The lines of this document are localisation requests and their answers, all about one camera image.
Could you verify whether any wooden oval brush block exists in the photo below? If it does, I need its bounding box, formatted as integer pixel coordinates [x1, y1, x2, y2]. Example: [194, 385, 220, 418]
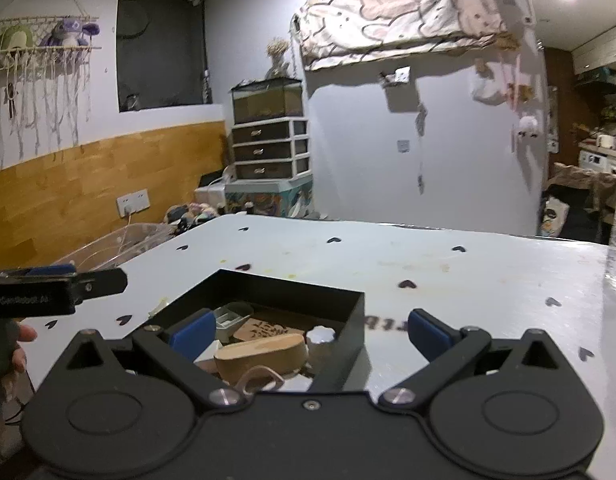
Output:
[215, 334, 308, 385]

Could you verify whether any white knob fixture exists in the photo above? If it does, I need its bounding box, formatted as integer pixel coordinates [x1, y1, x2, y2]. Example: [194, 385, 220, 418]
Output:
[306, 325, 336, 346]

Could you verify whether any black storage box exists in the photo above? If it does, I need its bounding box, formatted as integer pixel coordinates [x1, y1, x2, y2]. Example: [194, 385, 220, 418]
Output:
[146, 269, 365, 392]

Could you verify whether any person's hand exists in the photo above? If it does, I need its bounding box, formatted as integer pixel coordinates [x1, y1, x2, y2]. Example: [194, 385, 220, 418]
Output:
[2, 322, 38, 402]

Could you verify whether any clear plastic storage bin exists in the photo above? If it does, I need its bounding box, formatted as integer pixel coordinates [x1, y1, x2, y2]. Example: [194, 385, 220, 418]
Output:
[53, 223, 174, 272]

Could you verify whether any grey plastic divided tray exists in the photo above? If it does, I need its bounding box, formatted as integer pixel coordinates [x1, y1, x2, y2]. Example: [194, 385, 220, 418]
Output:
[213, 307, 251, 330]

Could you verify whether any carved wooden block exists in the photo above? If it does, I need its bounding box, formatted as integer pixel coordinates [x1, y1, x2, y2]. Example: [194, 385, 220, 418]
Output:
[232, 318, 305, 341]

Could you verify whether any painted teal cabinet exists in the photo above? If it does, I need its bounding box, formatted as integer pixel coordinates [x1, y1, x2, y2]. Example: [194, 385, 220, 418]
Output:
[224, 174, 314, 219]

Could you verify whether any white plastic drawer unit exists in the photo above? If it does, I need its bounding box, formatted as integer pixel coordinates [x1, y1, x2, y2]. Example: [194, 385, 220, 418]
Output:
[231, 117, 311, 180]

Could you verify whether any white washing machine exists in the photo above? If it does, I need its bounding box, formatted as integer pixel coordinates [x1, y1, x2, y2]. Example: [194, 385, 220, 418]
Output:
[578, 146, 616, 176]

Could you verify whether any white sheep plush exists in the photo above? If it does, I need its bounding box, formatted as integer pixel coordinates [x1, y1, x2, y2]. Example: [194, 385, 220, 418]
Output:
[516, 115, 540, 138]

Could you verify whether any glass fish tank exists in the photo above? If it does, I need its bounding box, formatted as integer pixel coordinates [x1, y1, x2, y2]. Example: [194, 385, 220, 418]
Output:
[231, 77, 303, 124]

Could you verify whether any dried flower vase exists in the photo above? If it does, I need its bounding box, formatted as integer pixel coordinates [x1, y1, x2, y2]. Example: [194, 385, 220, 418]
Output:
[267, 38, 289, 79]

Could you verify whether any patterned hanging cloth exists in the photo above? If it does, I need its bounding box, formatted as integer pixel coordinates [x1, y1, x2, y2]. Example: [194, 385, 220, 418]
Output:
[291, 0, 520, 72]

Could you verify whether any white wall socket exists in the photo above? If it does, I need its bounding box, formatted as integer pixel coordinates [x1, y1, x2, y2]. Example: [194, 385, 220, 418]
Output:
[116, 188, 150, 218]

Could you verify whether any macrame wall hanger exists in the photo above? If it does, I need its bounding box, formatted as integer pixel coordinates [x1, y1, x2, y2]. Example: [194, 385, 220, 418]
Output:
[0, 15, 100, 171]

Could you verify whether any dark wall window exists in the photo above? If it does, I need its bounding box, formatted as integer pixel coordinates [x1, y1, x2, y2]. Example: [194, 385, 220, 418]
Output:
[116, 0, 207, 112]

